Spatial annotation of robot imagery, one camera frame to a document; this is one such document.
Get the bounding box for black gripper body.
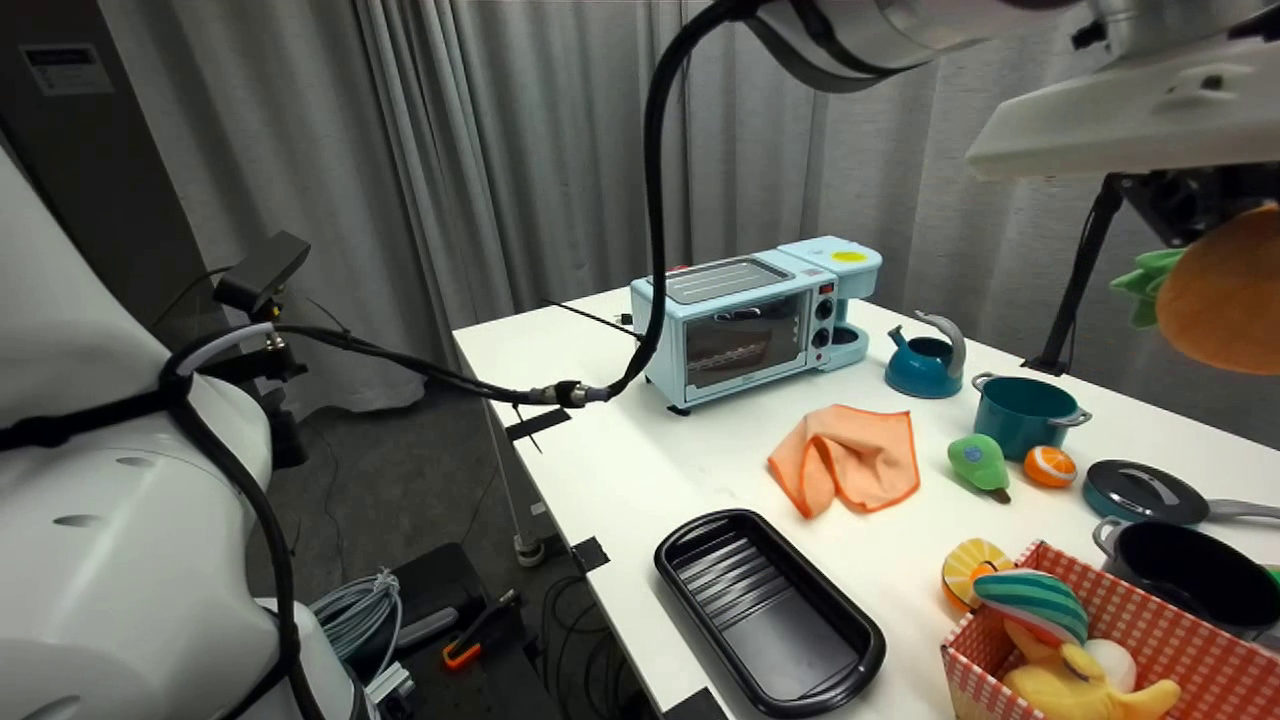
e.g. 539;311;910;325
1112;165;1280;251

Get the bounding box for teal toy pot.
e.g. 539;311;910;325
966;367;1098;466

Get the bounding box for teal toy pan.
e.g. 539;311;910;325
1075;456;1280;533

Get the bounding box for orange toy fruit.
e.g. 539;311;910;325
1019;440;1082;495

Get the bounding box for teal toy kettle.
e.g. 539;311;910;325
879;309;974;404

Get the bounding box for green toy pear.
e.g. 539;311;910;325
943;429;1019;506

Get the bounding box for black toy pot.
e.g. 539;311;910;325
1087;510;1280;639

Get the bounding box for orange cloth rag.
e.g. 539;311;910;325
766;401;923;524

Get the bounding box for striped toy in basket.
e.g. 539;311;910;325
969;562;1098;659

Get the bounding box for yellow round toy slice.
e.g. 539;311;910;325
935;533;1019;611

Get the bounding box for white round toy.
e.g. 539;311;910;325
1085;634;1140;691

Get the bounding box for yellow plush toy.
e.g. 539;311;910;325
999;647;1188;720

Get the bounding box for black tripod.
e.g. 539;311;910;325
1019;166;1129;380

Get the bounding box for red checkered basket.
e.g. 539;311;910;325
935;535;1280;720

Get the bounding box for light blue toaster oven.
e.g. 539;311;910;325
623;232;887;414

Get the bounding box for black rectangular tray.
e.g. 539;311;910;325
650;504;891;720

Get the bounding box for black table clamp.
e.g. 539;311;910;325
566;533;618;574
505;404;580;449

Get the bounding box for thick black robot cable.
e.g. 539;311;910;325
156;0;767;720

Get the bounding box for black toaster power cord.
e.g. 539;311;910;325
548;294;645;334

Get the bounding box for orange handled tool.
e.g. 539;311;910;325
441;582;524;673

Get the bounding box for grey coiled cables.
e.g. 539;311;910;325
310;569;412;707

